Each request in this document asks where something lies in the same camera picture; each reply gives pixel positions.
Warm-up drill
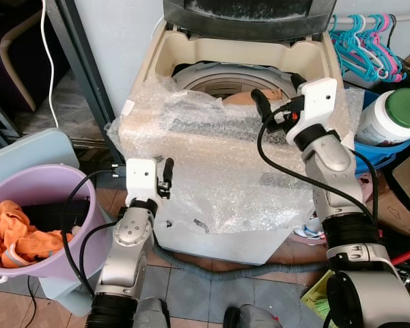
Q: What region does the blue plastic basin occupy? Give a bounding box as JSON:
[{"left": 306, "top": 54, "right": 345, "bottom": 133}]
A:
[{"left": 354, "top": 89, "right": 410, "bottom": 170}]

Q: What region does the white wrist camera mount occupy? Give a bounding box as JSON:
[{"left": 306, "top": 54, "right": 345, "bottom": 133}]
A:
[
  {"left": 125, "top": 159, "right": 159, "bottom": 206},
  {"left": 285, "top": 78, "right": 339, "bottom": 146}
]

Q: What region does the grey corrugated drain hose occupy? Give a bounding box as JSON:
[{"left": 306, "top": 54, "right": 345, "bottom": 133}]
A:
[{"left": 152, "top": 245, "right": 330, "bottom": 282}]

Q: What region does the grey right robot leg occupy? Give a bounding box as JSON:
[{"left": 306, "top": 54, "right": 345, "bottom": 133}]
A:
[{"left": 222, "top": 304, "right": 282, "bottom": 328}]

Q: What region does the pale blue plastic stool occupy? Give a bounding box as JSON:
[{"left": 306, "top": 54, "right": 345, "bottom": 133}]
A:
[{"left": 0, "top": 128, "right": 117, "bottom": 317}]

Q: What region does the pink plastic hanger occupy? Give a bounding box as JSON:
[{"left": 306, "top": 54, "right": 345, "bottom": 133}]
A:
[{"left": 374, "top": 14, "right": 406, "bottom": 80}]

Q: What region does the grey left robot leg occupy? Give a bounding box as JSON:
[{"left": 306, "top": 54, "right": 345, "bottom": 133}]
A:
[{"left": 133, "top": 297, "right": 172, "bottom": 328}]

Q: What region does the dark grey washer lid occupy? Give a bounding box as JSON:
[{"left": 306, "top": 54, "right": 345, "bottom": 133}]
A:
[{"left": 162, "top": 0, "right": 338, "bottom": 43}]

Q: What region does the orange cloth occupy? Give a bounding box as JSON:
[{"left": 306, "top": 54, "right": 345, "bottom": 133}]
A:
[{"left": 0, "top": 200, "right": 74, "bottom": 269}]

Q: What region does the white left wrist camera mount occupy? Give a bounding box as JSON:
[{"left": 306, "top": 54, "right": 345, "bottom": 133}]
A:
[{"left": 125, "top": 159, "right": 159, "bottom": 206}]

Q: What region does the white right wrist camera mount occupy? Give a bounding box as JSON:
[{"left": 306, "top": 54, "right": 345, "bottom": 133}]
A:
[{"left": 285, "top": 78, "right": 339, "bottom": 146}]

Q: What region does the peach garment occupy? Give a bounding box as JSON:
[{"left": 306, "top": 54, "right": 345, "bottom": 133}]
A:
[{"left": 222, "top": 89, "right": 289, "bottom": 107}]

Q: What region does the grey hanger rod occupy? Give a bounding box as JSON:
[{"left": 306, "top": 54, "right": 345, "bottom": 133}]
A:
[{"left": 330, "top": 14, "right": 410, "bottom": 22}]

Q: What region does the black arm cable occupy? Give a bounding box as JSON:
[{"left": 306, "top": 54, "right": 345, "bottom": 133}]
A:
[
  {"left": 257, "top": 116, "right": 381, "bottom": 230},
  {"left": 60, "top": 164, "right": 128, "bottom": 277}
]

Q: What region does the open brown cardboard box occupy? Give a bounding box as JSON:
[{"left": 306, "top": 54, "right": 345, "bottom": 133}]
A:
[{"left": 385, "top": 149, "right": 410, "bottom": 241}]

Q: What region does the white bottle green cap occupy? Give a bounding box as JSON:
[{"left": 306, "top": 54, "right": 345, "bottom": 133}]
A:
[{"left": 355, "top": 87, "right": 410, "bottom": 148}]

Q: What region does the clear bubble wrap sheet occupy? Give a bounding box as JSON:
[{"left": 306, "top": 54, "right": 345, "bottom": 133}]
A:
[{"left": 106, "top": 74, "right": 367, "bottom": 237}]

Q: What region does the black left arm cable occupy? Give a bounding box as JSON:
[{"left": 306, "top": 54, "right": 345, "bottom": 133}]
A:
[{"left": 60, "top": 164, "right": 128, "bottom": 277}]

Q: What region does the beige top-load washing machine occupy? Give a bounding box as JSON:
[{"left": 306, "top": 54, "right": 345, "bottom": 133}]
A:
[{"left": 118, "top": 19, "right": 361, "bottom": 267}]

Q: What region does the white hanging cable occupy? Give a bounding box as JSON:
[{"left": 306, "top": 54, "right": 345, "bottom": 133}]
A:
[{"left": 40, "top": 0, "right": 59, "bottom": 130}]

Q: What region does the yellow-green plastic item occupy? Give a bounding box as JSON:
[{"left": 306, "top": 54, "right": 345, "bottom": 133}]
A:
[{"left": 300, "top": 269, "right": 337, "bottom": 328}]

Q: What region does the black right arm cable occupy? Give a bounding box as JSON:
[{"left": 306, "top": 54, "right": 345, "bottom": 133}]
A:
[{"left": 257, "top": 116, "right": 381, "bottom": 230}]

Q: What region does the red stick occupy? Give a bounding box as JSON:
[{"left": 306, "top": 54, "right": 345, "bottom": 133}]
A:
[{"left": 389, "top": 245, "right": 410, "bottom": 267}]

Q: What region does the purple plastic bucket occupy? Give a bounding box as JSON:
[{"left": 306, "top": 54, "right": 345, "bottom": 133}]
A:
[{"left": 0, "top": 163, "right": 98, "bottom": 285}]

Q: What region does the grey robot leg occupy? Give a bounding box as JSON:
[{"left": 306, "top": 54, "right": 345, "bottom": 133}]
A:
[
  {"left": 133, "top": 297, "right": 172, "bottom": 328},
  {"left": 222, "top": 304, "right": 282, "bottom": 328}
]

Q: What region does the dark metal shelf frame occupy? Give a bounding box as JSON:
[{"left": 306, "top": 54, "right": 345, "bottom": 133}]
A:
[{"left": 44, "top": 0, "right": 122, "bottom": 163}]

